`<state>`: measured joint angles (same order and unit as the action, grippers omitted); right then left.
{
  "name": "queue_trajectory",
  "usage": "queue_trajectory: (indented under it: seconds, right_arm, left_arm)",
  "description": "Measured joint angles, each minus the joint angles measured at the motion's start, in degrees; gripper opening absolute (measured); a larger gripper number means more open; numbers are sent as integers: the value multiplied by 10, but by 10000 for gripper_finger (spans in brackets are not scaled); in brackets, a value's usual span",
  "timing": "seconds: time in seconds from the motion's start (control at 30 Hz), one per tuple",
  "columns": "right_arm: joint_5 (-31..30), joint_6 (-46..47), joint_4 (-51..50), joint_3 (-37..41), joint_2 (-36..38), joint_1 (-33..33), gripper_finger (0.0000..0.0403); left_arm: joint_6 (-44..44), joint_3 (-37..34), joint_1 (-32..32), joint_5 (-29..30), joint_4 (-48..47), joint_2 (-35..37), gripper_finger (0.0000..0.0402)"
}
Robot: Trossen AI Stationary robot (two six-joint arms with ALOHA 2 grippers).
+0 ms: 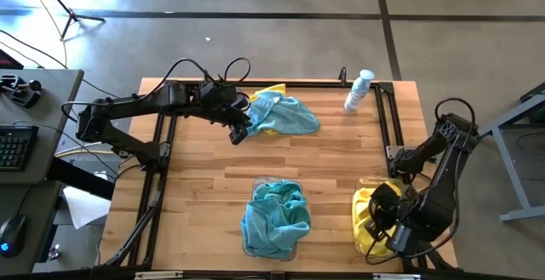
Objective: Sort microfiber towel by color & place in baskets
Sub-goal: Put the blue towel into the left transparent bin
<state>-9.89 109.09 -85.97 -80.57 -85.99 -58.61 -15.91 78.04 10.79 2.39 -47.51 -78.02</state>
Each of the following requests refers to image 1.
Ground black gantry brace post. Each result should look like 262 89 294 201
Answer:
103 188 165 269
404 245 456 271

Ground clear plastic basket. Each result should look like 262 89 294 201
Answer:
351 176 409 264
242 176 308 262

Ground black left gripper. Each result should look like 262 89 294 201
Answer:
198 82 251 146

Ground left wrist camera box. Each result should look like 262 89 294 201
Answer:
199 82 221 103

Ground dark red device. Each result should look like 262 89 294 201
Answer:
0 49 26 71

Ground black floor tripod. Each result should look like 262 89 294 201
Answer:
32 0 107 42

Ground black desk beam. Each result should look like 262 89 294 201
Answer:
45 156 116 201

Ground black right shoulder cable loop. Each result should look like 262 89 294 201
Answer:
433 97 478 124

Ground white spray bottle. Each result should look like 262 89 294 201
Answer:
343 69 376 114

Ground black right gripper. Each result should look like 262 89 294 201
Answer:
368 183 422 254

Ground black floor cable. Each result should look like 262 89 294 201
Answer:
0 28 137 105

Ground black keyboard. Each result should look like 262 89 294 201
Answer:
0 124 40 173

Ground white paper sheet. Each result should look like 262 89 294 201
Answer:
62 170 112 230

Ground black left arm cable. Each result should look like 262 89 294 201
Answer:
60 56 252 122

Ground silver metal bracket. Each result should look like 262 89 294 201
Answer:
134 270 185 280
372 272 422 280

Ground grey computer desk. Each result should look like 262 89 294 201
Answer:
0 68 85 275

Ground black computer mouse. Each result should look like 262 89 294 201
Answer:
0 212 28 259

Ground grey metal side table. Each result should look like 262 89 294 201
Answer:
488 81 545 224

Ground black clamp tool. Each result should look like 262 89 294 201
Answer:
0 72 43 110

